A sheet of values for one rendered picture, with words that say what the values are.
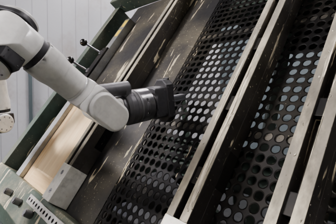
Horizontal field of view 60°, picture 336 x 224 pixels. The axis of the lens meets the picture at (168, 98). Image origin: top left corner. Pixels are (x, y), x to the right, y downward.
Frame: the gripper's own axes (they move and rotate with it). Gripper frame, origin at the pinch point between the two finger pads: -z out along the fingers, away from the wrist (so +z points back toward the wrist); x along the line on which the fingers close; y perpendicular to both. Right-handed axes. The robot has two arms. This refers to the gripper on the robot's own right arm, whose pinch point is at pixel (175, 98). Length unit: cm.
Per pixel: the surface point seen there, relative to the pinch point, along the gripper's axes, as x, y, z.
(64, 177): -23.0, 29.3, 24.5
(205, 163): -11.2, -22.2, 13.5
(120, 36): 27, 73, -30
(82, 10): 102, 358, -151
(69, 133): -16, 59, 10
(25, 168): -29, 73, 26
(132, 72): 8.0, 29.5, -5.8
